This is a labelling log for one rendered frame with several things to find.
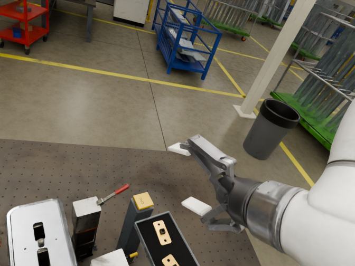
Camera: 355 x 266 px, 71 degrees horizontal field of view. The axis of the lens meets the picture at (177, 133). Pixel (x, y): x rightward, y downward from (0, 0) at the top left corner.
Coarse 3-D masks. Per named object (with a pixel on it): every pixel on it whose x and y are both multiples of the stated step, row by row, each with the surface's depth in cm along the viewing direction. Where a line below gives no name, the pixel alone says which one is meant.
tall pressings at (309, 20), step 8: (320, 0) 917; (328, 0) 876; (320, 8) 909; (328, 8) 866; (344, 8) 812; (352, 8) 799; (312, 16) 926; (320, 16) 898; (304, 24) 960; (320, 24) 888; (328, 24) 876; (336, 24) 831; (304, 32) 965; (328, 32) 864; (296, 40) 1003; (312, 40) 928; (320, 40) 882; (328, 40) 867; (304, 48) 947; (312, 48) 934; (320, 48) 886
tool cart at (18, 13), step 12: (24, 0) 326; (48, 0) 390; (0, 12) 334; (12, 12) 346; (24, 12) 334; (36, 12) 373; (48, 12) 401; (24, 24) 386; (48, 24) 411; (0, 36) 353; (12, 36) 361; (24, 36) 372; (36, 36) 384
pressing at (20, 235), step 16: (16, 208) 92; (32, 208) 94; (48, 208) 95; (16, 224) 88; (32, 224) 89; (48, 224) 91; (64, 224) 92; (16, 240) 84; (32, 240) 85; (48, 240) 87; (64, 240) 88; (16, 256) 80; (32, 256) 81; (64, 256) 84
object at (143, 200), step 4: (136, 196) 92; (140, 196) 93; (144, 196) 93; (148, 196) 94; (136, 200) 91; (140, 200) 91; (144, 200) 92; (148, 200) 93; (136, 204) 90; (140, 204) 90; (144, 204) 91; (148, 204) 91; (152, 204) 92; (140, 208) 89
